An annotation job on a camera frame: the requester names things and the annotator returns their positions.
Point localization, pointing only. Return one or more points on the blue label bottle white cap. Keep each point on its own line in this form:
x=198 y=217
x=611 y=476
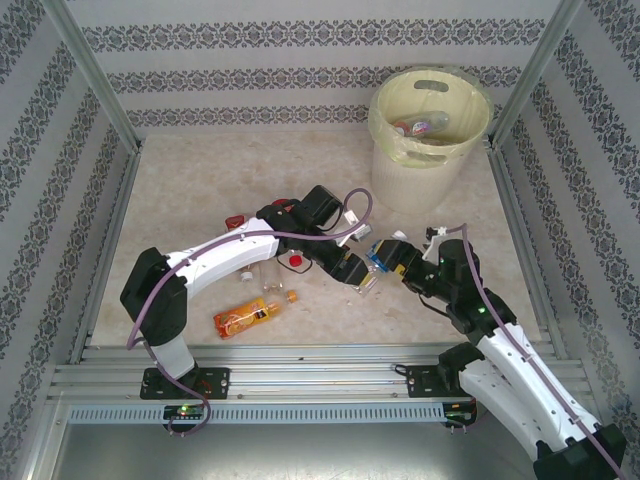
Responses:
x=375 y=257

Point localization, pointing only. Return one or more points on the bluish clear bottle white cap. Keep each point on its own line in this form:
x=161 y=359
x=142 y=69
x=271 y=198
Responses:
x=430 y=122

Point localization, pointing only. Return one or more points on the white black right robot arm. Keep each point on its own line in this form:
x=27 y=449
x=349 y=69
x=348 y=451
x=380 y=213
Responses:
x=520 y=365

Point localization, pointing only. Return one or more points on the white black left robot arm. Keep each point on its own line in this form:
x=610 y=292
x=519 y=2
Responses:
x=225 y=252

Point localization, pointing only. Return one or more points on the cream plastic bin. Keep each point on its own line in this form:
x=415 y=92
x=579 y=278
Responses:
x=420 y=185

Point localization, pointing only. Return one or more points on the loose red bottle cap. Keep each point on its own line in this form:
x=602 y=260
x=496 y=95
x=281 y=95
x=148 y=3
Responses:
x=296 y=260

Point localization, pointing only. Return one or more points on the orange juice bottle orange cap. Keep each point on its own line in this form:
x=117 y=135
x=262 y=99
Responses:
x=245 y=317

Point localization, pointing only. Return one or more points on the grey metal bottom panel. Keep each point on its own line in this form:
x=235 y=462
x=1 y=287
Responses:
x=320 y=455

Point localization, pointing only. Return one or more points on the aluminium right side rail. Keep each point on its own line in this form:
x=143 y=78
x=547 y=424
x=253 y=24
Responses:
x=517 y=225

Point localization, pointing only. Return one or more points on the aluminium rail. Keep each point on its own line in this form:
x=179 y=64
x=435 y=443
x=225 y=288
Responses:
x=325 y=372
x=517 y=225
x=110 y=250

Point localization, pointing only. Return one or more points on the aluminium front rail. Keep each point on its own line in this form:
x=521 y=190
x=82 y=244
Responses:
x=325 y=372

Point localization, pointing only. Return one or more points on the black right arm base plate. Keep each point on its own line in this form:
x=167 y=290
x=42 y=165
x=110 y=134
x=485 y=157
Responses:
x=420 y=382

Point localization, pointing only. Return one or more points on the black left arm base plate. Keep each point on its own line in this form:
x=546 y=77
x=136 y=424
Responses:
x=215 y=382

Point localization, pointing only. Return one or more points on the aluminium right frame post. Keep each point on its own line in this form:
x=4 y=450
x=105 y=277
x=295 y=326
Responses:
x=531 y=75

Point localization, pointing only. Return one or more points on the aluminium frame post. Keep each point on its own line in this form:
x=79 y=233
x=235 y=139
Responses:
x=95 y=75
x=531 y=75

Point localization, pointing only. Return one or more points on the aluminium left side rail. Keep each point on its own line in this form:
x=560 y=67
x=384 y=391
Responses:
x=110 y=250

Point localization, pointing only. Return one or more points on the aluminium left frame post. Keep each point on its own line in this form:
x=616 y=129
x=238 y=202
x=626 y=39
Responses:
x=95 y=75

